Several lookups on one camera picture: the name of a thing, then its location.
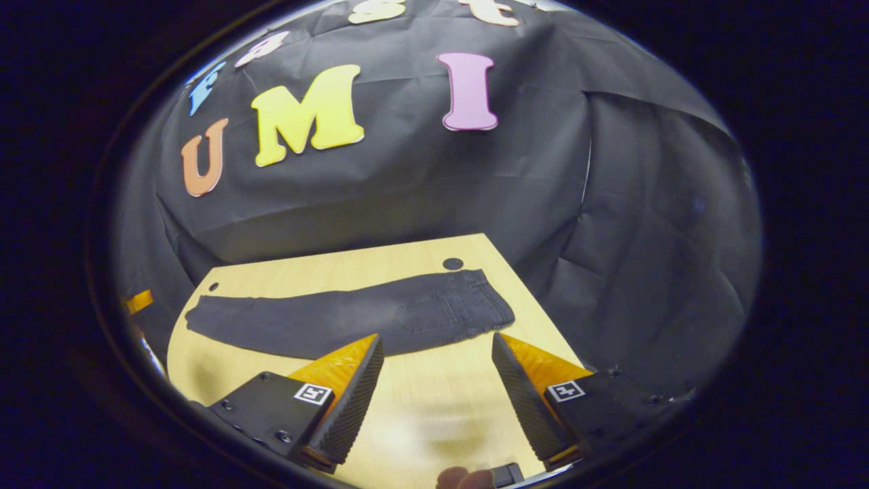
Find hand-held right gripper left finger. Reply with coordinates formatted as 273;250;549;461
206;333;386;475

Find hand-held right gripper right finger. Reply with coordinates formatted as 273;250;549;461
491;331;681;471

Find dark grey jeans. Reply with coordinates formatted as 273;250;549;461
185;269;515;361

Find black backdrop cloth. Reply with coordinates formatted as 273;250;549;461
112;0;761;395

